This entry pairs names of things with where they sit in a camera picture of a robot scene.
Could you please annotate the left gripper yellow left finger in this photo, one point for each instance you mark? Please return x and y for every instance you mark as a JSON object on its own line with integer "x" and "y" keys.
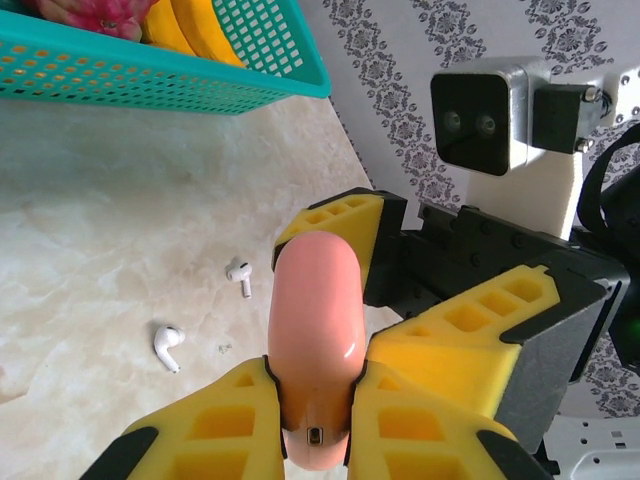
{"x": 220, "y": 440}

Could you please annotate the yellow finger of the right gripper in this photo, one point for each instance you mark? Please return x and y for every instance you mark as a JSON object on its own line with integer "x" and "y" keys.
{"x": 450, "y": 350}
{"x": 367, "y": 225}

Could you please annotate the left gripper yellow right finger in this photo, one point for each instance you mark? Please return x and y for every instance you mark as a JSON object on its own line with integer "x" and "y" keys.
{"x": 410, "y": 440}

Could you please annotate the glossy earbud charging case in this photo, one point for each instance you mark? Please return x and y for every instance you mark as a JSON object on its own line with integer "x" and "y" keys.
{"x": 315, "y": 310}

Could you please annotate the white perforated plate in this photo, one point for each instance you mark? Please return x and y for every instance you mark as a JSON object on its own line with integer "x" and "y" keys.
{"x": 595, "y": 450}

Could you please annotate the yellow banana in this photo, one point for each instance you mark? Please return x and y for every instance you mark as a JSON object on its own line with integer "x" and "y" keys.
{"x": 210, "y": 35}
{"x": 167, "y": 30}

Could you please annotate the teal plastic mesh basket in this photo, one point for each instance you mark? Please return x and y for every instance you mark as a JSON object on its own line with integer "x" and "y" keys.
{"x": 125, "y": 80}

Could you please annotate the pink dragon fruit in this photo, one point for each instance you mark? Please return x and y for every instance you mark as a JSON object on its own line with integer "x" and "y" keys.
{"x": 85, "y": 15}

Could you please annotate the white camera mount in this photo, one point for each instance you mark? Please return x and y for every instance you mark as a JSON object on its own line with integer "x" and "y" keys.
{"x": 520, "y": 195}

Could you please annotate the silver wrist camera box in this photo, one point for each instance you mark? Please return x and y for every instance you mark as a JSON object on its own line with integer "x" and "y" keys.
{"x": 470, "y": 120}

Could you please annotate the black camera bracket block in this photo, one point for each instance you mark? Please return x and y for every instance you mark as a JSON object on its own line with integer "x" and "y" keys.
{"x": 557, "y": 117}

